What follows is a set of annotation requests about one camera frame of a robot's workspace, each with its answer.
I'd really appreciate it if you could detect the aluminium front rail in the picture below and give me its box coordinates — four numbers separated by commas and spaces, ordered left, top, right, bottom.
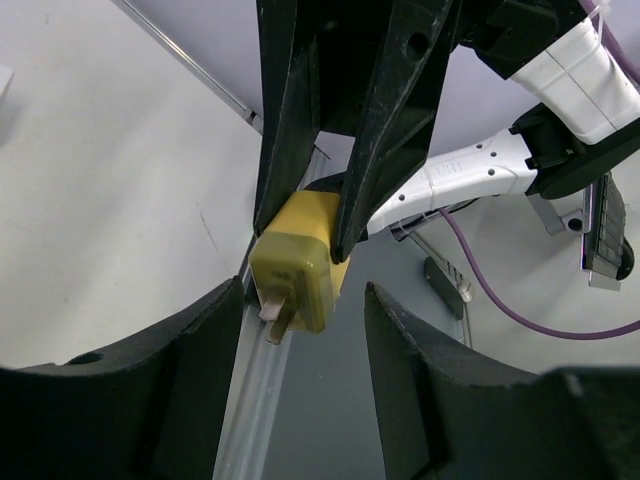
212, 144, 334, 480

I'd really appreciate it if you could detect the yellow dual USB charger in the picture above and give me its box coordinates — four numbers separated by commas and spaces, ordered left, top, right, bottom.
249, 190, 349, 345

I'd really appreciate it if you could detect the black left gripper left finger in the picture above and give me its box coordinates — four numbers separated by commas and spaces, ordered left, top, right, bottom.
1, 278, 244, 479

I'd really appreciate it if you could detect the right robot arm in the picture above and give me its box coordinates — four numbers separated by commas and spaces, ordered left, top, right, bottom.
253, 1, 639, 262

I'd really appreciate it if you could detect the white USB charger far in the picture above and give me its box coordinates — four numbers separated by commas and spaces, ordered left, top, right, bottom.
0, 64, 14, 143

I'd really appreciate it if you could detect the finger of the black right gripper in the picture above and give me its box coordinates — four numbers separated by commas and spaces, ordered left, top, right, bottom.
253, 1, 391, 235
332, 1, 462, 263

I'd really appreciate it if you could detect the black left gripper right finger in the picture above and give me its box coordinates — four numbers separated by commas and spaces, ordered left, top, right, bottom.
364, 284, 639, 479

